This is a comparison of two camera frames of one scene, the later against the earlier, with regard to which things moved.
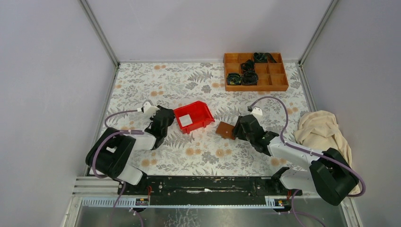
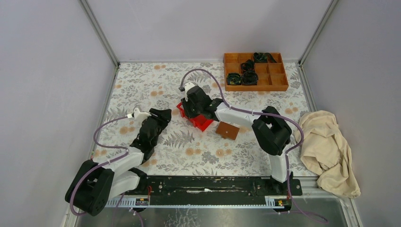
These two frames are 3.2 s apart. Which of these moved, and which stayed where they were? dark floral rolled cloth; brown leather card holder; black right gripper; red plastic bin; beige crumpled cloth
Moved: black right gripper; red plastic bin
Stayed: beige crumpled cloth; dark floral rolled cloth; brown leather card holder
